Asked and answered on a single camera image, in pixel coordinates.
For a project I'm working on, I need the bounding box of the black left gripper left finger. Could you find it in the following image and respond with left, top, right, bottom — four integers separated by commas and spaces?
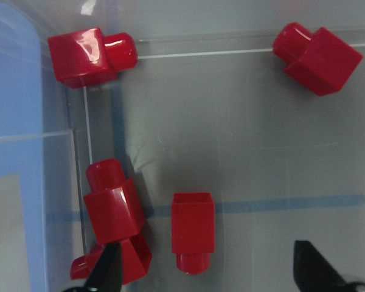
64, 243, 123, 292

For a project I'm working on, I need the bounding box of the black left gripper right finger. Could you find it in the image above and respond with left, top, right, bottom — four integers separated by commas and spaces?
293, 240, 365, 292

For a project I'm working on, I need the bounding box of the red block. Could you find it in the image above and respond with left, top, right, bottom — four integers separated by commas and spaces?
84, 159, 145, 245
70, 233, 153, 285
171, 192, 215, 275
47, 27, 138, 89
273, 23, 363, 97

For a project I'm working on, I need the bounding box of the blue plastic tray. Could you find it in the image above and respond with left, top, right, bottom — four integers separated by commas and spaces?
0, 2, 47, 291

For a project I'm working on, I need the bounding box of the clear plastic storage box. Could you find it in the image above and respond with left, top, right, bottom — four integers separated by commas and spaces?
45, 1, 365, 291

